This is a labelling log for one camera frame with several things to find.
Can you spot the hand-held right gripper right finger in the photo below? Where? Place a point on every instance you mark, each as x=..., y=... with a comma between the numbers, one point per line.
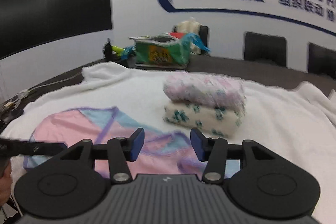
x=197, y=146

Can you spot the white fluffy towel blanket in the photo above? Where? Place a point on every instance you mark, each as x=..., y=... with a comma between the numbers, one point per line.
x=275, y=121

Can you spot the person's left hand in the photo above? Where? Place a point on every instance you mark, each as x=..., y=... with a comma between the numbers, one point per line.
x=5, y=182

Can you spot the folded pink floral garment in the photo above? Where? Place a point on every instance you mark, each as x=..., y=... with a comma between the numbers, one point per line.
x=204, y=90

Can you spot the black walkie-talkie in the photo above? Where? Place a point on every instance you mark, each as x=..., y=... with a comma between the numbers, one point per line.
x=107, y=52

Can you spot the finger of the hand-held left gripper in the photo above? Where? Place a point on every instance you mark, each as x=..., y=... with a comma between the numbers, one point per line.
x=34, y=148

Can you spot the large black wall screen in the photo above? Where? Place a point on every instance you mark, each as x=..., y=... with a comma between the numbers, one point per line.
x=52, y=3

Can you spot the cream cloth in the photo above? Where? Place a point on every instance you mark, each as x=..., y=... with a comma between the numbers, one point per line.
x=187, y=26

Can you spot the yellow-green object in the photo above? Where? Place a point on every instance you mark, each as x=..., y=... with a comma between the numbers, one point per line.
x=117, y=50

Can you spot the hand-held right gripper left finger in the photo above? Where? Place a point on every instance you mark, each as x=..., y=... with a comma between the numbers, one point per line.
x=137, y=145

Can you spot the folded cream green-flower garment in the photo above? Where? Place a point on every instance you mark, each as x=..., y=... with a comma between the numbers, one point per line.
x=189, y=116

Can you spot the pink and blue mesh garment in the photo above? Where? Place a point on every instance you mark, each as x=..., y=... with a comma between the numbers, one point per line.
x=65, y=129

